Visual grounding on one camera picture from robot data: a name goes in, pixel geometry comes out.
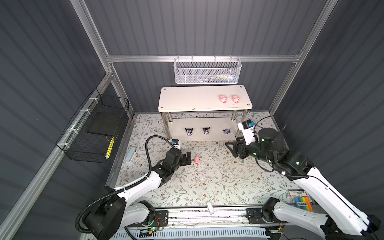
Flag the light blue eraser block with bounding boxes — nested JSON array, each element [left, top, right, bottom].
[[124, 147, 136, 163]]

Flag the purple black-bow figure toy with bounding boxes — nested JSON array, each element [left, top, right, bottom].
[[223, 129, 231, 135]]

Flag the pink pig toy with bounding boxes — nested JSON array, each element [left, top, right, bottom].
[[220, 95, 227, 104], [233, 95, 240, 104], [194, 156, 201, 165]]

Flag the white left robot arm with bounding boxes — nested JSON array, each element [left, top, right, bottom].
[[75, 135, 192, 240]]

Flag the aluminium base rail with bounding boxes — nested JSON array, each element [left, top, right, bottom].
[[138, 205, 286, 230]]

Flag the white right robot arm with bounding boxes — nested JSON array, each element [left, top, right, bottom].
[[225, 128, 381, 240]]

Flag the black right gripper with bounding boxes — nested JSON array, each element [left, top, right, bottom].
[[223, 135, 271, 166]]

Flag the white two-tier shelf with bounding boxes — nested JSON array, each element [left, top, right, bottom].
[[158, 85, 253, 142]]

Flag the black wire basket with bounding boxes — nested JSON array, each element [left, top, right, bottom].
[[56, 90, 131, 164]]

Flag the coloured marker pack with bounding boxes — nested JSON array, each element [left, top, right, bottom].
[[288, 190, 314, 212]]

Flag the white wire basket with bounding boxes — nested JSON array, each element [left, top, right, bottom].
[[173, 58, 242, 85]]

